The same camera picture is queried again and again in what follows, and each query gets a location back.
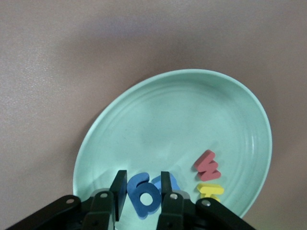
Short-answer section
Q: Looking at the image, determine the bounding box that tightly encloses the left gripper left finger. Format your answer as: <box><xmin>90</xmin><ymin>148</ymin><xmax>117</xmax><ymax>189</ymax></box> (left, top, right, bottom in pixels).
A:
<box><xmin>7</xmin><ymin>170</ymin><xmax>128</xmax><ymax>230</ymax></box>

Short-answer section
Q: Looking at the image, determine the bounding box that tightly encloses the blue foam letter E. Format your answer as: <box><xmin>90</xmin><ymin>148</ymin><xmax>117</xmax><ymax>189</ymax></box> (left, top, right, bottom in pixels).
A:
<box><xmin>152</xmin><ymin>172</ymin><xmax>182</xmax><ymax>192</ymax></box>

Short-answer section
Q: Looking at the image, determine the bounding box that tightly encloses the blue foam letter g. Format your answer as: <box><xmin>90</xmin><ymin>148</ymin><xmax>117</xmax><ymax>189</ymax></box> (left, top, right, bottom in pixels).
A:
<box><xmin>126</xmin><ymin>172</ymin><xmax>162</xmax><ymax>220</ymax></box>

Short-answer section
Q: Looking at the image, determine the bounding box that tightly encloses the red foam letter w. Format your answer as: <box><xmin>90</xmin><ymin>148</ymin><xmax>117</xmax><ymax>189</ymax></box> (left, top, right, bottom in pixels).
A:
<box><xmin>193</xmin><ymin>149</ymin><xmax>221</xmax><ymax>182</ymax></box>

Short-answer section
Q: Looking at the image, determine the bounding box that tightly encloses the green plate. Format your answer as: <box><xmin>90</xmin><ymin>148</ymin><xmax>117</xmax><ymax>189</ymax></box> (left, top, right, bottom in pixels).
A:
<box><xmin>72</xmin><ymin>69</ymin><xmax>273</xmax><ymax>230</ymax></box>

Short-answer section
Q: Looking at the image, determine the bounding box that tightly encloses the yellow foam letter y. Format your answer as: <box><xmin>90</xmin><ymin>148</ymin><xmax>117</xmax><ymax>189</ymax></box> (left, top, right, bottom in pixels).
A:
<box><xmin>196</xmin><ymin>183</ymin><xmax>225</xmax><ymax>203</ymax></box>

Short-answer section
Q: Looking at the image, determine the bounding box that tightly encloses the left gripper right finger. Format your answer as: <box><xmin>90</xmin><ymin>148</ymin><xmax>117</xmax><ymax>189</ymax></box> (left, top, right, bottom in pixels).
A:
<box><xmin>155</xmin><ymin>171</ymin><xmax>257</xmax><ymax>230</ymax></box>

